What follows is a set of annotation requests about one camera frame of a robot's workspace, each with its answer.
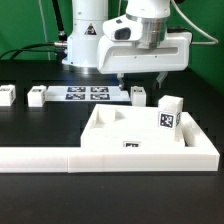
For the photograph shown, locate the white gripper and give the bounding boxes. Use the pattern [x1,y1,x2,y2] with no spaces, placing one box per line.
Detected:
[97,32,192,90]

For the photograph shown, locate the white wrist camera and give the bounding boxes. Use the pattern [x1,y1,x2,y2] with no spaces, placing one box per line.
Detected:
[103,15,143,41]

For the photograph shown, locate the black cables at base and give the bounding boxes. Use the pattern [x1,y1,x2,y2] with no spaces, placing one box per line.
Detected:
[0,0,68,62]

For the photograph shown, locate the white square tabletop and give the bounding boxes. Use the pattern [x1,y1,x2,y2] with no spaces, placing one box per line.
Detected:
[81,104,185,150]

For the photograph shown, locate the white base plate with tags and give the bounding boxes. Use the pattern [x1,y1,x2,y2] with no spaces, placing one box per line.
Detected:
[47,86,130,102]

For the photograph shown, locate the white L-shaped obstacle wall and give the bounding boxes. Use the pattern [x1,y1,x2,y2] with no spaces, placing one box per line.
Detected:
[0,112,220,173]

